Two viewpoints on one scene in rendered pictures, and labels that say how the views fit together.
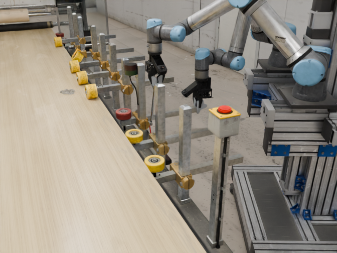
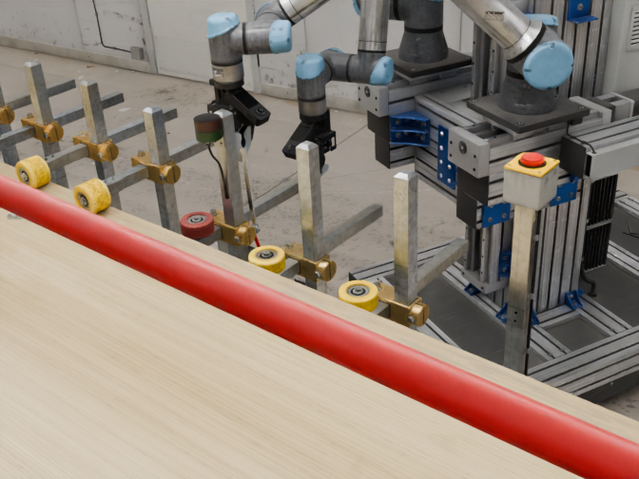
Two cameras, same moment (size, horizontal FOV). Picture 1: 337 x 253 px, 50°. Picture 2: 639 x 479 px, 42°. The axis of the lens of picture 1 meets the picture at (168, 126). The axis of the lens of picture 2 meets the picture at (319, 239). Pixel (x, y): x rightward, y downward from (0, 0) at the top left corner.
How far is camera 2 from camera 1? 75 cm
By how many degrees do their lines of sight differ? 23
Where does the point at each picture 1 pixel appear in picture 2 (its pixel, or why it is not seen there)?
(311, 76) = (556, 71)
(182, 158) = (408, 271)
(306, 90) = (531, 96)
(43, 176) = (184, 389)
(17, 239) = not seen: outside the picture
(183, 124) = (408, 207)
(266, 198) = (444, 312)
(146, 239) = not seen: hidden behind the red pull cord
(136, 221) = not seen: hidden behind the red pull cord
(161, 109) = (315, 193)
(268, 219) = (472, 347)
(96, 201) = (335, 392)
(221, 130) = (541, 196)
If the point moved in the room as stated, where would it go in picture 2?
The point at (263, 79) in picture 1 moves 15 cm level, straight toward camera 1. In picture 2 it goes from (403, 90) to (419, 107)
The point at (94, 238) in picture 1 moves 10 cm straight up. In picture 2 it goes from (402, 450) to (402, 400)
